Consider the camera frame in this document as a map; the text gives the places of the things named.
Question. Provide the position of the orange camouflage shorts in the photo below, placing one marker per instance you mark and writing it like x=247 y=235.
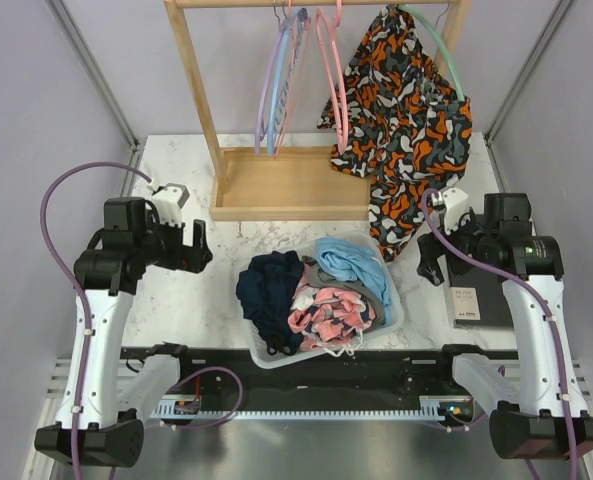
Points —
x=408 y=128

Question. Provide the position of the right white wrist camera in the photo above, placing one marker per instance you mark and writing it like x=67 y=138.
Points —
x=448 y=208

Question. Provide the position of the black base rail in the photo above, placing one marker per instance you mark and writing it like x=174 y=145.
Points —
x=228 y=379

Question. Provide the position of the white laundry basket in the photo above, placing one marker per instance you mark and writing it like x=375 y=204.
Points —
x=257 y=346

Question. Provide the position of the wooden clothes rack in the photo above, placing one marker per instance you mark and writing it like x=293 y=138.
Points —
x=299 y=183

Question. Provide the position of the green hanger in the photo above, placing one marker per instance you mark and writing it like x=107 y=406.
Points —
x=442 y=48

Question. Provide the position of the thick pink hanger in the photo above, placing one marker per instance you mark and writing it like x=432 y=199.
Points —
x=326 y=32

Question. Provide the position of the light blue shorts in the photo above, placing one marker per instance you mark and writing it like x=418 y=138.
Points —
x=349 y=262

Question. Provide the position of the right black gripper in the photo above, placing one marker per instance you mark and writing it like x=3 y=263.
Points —
x=431 y=248

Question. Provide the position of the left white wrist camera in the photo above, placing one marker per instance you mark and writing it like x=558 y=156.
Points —
x=169 y=200

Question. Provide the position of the blue cable duct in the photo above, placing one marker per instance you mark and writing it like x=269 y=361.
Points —
x=169 y=409

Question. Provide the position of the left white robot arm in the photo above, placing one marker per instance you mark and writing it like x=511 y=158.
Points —
x=98 y=423

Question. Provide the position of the grey garment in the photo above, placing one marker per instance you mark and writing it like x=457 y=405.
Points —
x=319 y=278

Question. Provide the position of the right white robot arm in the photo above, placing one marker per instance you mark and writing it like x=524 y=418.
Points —
x=545 y=416

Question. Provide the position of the navy blue garment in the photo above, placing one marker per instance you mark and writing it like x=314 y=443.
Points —
x=265 y=290

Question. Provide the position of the purple hanger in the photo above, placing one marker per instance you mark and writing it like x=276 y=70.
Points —
x=261 y=127

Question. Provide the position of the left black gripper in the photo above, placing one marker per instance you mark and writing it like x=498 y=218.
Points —
x=187 y=258

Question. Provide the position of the black notebook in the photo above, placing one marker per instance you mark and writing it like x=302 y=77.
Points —
x=475 y=298

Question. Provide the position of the blue hanger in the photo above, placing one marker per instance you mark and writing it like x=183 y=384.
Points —
x=275 y=100

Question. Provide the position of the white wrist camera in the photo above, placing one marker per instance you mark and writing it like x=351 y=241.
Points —
x=448 y=208
x=169 y=200

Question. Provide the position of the pink patterned garment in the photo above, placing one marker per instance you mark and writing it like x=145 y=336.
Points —
x=330 y=319

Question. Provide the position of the thin pink hanger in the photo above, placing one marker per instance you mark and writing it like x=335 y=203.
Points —
x=296 y=75

